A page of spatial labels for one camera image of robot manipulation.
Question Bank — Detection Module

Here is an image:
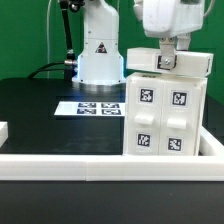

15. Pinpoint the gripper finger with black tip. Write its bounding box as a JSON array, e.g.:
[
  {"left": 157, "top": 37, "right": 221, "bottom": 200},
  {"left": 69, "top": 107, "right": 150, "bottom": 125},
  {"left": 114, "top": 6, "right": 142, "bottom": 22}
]
[
  {"left": 158, "top": 37, "right": 176, "bottom": 70},
  {"left": 176, "top": 33, "right": 191, "bottom": 51}
]

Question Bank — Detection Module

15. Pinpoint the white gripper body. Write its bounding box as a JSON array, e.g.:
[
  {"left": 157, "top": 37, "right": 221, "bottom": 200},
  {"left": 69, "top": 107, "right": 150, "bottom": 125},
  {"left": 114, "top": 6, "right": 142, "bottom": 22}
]
[{"left": 133, "top": 0, "right": 205, "bottom": 38}]

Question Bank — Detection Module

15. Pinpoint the white cabinet top block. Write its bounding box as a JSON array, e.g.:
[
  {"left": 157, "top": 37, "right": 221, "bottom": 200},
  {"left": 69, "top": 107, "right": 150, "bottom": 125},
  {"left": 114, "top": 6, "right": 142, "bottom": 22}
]
[{"left": 127, "top": 48, "right": 213, "bottom": 78}]

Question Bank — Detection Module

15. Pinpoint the white cabinet door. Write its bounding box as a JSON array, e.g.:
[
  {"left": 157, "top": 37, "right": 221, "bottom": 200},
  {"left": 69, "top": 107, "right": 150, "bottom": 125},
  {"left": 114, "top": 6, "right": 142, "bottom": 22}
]
[
  {"left": 126, "top": 77, "right": 163, "bottom": 155},
  {"left": 159, "top": 79, "right": 207, "bottom": 156}
]

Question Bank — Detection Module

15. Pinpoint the white cabinet body box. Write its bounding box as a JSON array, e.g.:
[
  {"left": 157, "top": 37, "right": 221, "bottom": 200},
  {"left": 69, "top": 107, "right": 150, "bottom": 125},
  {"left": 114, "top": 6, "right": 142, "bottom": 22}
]
[{"left": 123, "top": 72, "right": 207, "bottom": 156}]

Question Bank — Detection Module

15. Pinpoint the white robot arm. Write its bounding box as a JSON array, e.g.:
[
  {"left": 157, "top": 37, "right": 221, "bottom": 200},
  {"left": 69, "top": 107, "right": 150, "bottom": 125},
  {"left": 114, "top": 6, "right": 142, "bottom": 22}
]
[{"left": 73, "top": 0, "right": 204, "bottom": 87}]

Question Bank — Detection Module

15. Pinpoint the white base marker plate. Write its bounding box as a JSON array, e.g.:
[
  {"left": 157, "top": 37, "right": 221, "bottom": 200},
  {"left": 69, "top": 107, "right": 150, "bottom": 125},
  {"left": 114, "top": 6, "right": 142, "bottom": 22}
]
[{"left": 54, "top": 101, "right": 125, "bottom": 117}]

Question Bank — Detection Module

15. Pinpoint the white U-shaped fence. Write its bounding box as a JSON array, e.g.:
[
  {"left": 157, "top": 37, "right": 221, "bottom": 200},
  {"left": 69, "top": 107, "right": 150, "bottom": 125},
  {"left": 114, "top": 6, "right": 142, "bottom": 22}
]
[{"left": 0, "top": 130, "right": 224, "bottom": 181}]

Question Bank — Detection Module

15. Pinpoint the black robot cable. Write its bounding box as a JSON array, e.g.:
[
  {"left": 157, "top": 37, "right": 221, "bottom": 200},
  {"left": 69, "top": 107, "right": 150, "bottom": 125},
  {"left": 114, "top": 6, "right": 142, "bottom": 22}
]
[{"left": 27, "top": 0, "right": 85, "bottom": 80}]

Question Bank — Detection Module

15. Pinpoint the grey thin cable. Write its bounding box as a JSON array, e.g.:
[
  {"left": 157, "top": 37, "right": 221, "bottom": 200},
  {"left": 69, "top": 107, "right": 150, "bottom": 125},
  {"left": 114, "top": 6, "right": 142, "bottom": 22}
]
[{"left": 45, "top": 0, "right": 54, "bottom": 80}]

